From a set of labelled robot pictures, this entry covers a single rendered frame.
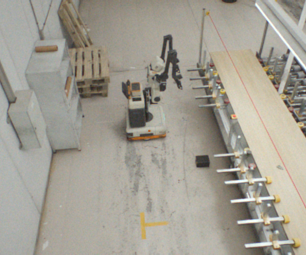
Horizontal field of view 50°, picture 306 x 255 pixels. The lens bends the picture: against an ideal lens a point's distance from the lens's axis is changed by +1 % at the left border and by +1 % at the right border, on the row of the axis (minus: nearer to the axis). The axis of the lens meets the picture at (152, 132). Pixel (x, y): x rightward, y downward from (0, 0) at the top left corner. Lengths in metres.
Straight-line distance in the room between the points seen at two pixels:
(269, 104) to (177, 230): 2.21
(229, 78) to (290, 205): 2.39
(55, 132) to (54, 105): 0.53
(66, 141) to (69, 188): 0.80
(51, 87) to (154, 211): 2.22
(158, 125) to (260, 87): 1.70
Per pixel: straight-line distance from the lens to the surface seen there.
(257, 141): 4.37
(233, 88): 5.17
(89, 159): 5.34
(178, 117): 5.93
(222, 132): 4.69
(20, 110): 3.86
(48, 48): 5.00
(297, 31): 3.39
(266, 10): 3.97
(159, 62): 4.81
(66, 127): 5.16
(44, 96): 4.82
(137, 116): 5.14
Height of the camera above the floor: 3.91
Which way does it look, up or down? 44 degrees down
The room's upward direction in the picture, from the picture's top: 2 degrees counter-clockwise
